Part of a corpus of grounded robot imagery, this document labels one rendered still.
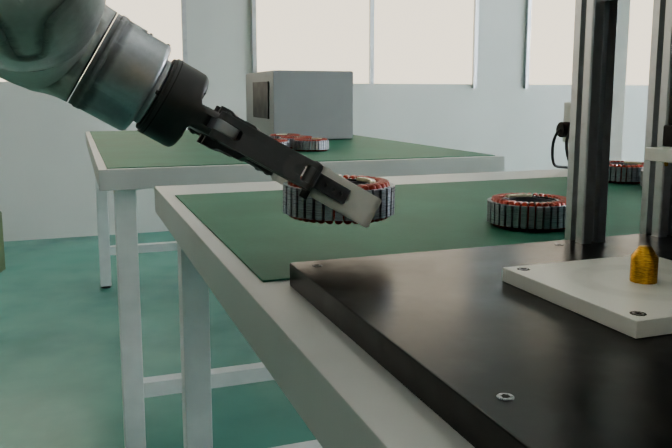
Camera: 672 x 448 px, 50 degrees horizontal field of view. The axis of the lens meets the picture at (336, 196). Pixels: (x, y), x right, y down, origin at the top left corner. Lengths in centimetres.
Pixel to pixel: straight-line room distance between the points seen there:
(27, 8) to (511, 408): 33
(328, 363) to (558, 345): 15
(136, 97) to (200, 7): 438
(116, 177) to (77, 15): 131
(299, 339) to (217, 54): 451
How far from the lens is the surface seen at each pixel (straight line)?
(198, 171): 178
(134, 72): 63
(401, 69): 541
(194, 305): 138
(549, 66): 608
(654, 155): 61
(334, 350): 50
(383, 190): 68
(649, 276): 58
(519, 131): 594
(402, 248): 81
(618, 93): 168
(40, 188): 494
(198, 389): 144
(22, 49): 48
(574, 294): 54
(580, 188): 77
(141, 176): 176
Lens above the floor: 92
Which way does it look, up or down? 8 degrees down
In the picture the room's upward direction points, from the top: straight up
